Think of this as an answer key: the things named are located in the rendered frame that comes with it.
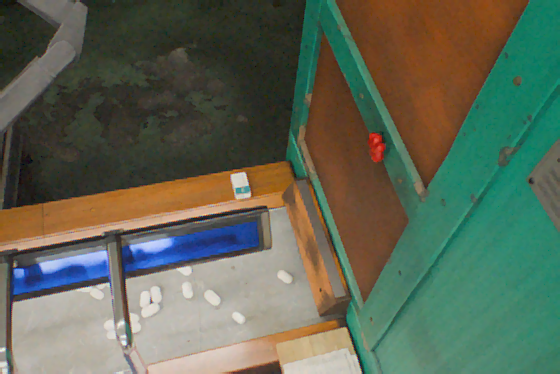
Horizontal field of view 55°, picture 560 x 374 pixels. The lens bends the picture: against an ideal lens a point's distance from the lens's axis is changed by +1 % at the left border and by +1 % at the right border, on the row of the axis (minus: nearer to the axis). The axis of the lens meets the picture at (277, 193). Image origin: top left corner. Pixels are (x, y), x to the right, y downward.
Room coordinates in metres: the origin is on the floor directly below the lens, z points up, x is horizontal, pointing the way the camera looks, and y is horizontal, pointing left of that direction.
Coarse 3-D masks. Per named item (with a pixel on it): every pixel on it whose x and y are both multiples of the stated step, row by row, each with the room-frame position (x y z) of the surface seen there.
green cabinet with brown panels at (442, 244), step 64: (320, 0) 0.79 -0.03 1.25; (384, 0) 0.62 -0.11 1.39; (448, 0) 0.50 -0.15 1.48; (512, 0) 0.42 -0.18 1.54; (320, 64) 0.77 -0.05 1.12; (384, 64) 0.58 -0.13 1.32; (448, 64) 0.46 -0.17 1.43; (512, 64) 0.37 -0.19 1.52; (320, 128) 0.72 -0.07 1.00; (384, 128) 0.51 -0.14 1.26; (448, 128) 0.42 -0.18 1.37; (512, 128) 0.34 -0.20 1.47; (320, 192) 0.65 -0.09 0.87; (384, 192) 0.48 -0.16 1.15; (448, 192) 0.36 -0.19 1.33; (512, 192) 0.31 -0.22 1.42; (384, 256) 0.42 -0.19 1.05; (448, 256) 0.32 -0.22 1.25; (512, 256) 0.27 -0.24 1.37; (384, 320) 0.34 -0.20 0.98; (448, 320) 0.27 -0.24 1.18; (512, 320) 0.22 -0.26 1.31
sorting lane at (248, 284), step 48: (288, 240) 0.59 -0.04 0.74; (96, 288) 0.42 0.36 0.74; (144, 288) 0.44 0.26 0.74; (240, 288) 0.46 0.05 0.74; (288, 288) 0.48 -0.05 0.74; (48, 336) 0.31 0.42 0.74; (96, 336) 0.32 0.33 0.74; (144, 336) 0.34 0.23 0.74; (192, 336) 0.35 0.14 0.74; (240, 336) 0.36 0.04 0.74
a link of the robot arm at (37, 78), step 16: (64, 48) 0.74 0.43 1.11; (32, 64) 0.72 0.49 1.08; (48, 64) 0.71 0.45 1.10; (64, 64) 0.72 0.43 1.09; (16, 80) 0.69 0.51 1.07; (32, 80) 0.69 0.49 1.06; (48, 80) 0.70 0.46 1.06; (0, 96) 0.65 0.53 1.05; (16, 96) 0.66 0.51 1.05; (32, 96) 0.67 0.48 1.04; (0, 112) 0.63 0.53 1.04; (16, 112) 0.64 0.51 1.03; (0, 128) 0.61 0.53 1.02
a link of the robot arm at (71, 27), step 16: (16, 0) 0.82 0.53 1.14; (32, 0) 0.81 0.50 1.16; (48, 0) 0.82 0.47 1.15; (64, 0) 0.83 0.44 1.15; (48, 16) 0.80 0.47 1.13; (64, 16) 0.80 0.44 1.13; (80, 16) 0.81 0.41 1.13; (64, 32) 0.78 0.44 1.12; (80, 32) 0.79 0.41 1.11; (48, 48) 0.74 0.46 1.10; (80, 48) 0.77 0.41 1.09
